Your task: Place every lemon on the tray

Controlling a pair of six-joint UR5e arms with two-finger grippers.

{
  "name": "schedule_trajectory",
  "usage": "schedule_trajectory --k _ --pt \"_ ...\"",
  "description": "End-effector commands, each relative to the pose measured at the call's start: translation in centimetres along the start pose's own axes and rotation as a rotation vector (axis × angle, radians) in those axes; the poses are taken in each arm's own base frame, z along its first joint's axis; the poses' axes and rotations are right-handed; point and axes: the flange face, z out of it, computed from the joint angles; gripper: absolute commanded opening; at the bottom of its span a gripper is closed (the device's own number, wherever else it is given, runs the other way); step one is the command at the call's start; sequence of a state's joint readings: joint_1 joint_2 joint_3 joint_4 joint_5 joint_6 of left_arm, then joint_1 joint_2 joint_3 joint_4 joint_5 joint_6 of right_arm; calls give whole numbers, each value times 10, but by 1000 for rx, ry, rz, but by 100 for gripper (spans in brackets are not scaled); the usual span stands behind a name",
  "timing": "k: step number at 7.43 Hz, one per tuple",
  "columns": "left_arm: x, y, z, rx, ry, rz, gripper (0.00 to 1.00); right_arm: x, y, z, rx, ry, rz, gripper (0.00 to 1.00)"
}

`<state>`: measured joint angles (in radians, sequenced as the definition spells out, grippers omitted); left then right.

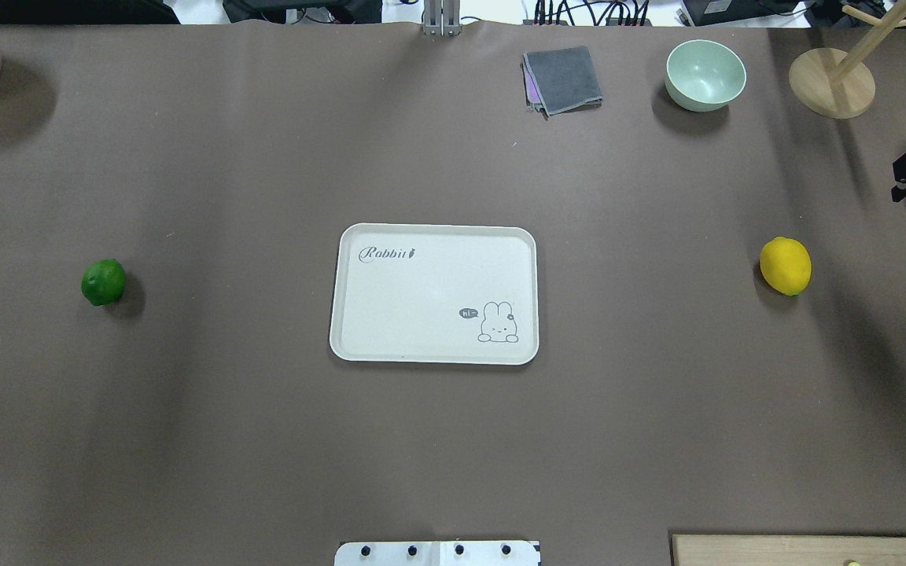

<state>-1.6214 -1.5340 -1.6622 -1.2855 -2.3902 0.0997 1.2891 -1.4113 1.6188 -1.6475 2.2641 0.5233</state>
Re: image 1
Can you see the green lime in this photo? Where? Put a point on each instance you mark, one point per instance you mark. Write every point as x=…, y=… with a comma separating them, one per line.
x=103, y=282

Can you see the wooden stand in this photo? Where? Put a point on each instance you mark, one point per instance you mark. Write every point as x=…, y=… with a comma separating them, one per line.
x=837, y=84

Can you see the grey folded cloth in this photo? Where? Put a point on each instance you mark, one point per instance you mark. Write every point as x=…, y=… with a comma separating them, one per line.
x=558, y=81

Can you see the aluminium frame post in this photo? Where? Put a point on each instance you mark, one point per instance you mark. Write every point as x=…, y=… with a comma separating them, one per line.
x=441, y=18

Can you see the yellow lemon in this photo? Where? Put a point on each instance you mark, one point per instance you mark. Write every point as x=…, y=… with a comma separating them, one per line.
x=786, y=266

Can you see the white rabbit tray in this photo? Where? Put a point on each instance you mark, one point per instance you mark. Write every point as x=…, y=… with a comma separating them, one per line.
x=412, y=292

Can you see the wooden cutting board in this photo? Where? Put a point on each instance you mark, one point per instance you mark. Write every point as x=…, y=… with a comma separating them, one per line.
x=787, y=550

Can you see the mint green bowl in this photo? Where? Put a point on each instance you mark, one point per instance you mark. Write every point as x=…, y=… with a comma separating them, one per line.
x=703, y=76

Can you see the white mounting plate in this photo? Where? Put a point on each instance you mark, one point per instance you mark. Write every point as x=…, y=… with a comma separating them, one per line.
x=451, y=552

